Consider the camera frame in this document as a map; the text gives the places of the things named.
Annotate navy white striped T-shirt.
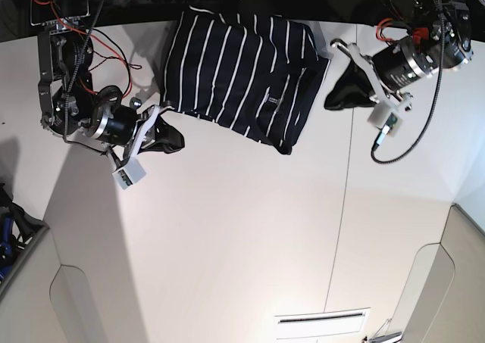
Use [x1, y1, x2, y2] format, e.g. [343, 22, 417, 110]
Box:
[160, 7, 330, 155]

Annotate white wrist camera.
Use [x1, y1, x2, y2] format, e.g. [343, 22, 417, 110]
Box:
[112, 157, 146, 190]
[368, 101, 402, 137]

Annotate metal clip at bottom edge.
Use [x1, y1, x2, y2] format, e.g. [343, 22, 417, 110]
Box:
[361, 318, 403, 343]

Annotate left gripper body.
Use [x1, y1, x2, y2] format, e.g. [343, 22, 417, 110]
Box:
[329, 36, 444, 111]

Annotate black braided camera cable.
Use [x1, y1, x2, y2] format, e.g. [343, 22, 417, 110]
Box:
[370, 0, 446, 166]

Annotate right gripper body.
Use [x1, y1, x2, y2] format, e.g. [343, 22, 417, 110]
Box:
[90, 106, 161, 165]

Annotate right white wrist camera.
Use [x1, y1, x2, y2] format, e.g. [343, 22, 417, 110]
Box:
[112, 157, 146, 190]

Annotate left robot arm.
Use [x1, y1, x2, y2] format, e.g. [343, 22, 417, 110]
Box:
[324, 0, 473, 111]

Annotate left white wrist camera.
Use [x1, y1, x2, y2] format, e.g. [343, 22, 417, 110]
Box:
[368, 101, 402, 137]

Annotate blue items at left edge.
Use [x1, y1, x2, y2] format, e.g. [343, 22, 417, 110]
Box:
[0, 182, 45, 283]

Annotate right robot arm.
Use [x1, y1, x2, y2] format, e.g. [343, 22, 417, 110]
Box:
[30, 0, 185, 167]

